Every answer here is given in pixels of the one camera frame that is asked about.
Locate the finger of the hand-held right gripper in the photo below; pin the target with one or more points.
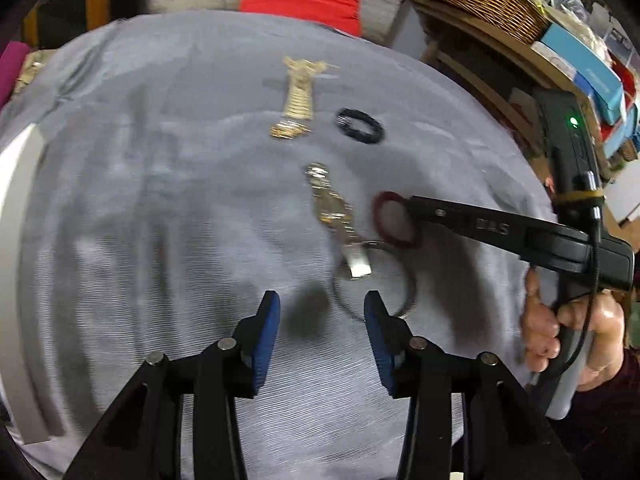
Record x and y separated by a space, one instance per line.
470 225

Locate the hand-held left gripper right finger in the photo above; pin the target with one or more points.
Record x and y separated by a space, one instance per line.
380 340

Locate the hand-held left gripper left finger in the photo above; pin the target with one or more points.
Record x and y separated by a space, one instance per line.
265 340

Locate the silver bangle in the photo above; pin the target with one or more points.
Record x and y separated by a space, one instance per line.
411 296

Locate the red bangle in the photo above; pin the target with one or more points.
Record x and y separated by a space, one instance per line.
378 220

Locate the gold silver wristwatch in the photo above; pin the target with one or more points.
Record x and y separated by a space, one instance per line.
330 207

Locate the gold brooch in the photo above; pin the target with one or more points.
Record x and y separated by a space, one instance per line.
287 130

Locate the cream hair claw clip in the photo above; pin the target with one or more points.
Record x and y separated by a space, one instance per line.
299 95

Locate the white box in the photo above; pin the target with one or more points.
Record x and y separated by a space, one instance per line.
15 260

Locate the person's right forearm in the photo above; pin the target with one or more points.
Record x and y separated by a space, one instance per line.
610 420

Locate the person's right hand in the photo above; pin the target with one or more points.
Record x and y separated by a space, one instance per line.
537 335

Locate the grey cloth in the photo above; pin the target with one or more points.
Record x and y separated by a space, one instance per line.
175 185

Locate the wooden shelf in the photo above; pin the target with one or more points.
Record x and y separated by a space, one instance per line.
480 45

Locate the blue cardboard box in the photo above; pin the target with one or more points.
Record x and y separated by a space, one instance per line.
585 67

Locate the wicker basket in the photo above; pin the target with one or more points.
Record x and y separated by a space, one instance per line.
490 2

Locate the silver insulation panel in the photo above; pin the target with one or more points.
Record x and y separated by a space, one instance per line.
382 0

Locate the beige patterned cloth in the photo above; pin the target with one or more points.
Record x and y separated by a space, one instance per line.
32 70

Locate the magenta cushion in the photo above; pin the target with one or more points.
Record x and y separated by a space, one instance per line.
12 72

